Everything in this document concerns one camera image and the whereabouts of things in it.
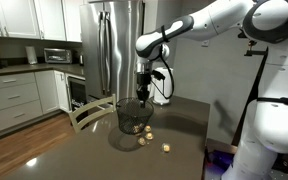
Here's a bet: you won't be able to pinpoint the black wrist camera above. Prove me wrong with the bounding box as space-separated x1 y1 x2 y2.
151 69 167 82

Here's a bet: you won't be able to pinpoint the white upper kitchen cabinets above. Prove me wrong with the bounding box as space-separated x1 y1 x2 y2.
0 0 85 43

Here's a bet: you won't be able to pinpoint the stainless steel refrigerator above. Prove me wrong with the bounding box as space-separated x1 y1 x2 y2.
79 0 145 108

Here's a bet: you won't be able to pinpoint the silver toaster oven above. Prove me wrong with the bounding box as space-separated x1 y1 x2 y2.
43 47 73 65

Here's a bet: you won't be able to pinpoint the wooden chair back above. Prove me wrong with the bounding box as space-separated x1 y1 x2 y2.
68 93 118 135

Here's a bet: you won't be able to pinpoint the black under-counter wine cooler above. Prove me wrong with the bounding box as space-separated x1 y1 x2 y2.
66 74 88 113

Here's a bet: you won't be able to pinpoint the black wire mesh basket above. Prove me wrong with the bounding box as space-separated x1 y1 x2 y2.
115 97 155 136

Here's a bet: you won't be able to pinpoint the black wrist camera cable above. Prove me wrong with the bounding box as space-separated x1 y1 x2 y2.
154 49 175 101

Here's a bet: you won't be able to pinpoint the dark kitchen countertop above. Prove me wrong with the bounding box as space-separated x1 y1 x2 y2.
0 62 86 79

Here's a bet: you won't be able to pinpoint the white paper towel roll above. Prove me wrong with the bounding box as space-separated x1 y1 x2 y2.
152 66 174 104

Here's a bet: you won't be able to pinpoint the white kitchen cabinets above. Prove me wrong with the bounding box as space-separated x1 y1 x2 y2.
0 69 71 138
0 0 85 43

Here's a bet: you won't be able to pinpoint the metal paper towel holder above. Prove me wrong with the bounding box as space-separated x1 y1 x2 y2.
152 99 172 107

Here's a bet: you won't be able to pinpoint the black camera stand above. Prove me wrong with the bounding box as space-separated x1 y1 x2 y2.
232 39 269 148

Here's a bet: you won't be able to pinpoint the white lower kitchen cabinets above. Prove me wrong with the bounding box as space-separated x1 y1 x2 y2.
0 69 71 138

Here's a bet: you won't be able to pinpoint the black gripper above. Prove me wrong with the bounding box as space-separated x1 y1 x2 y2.
136 71 153 108

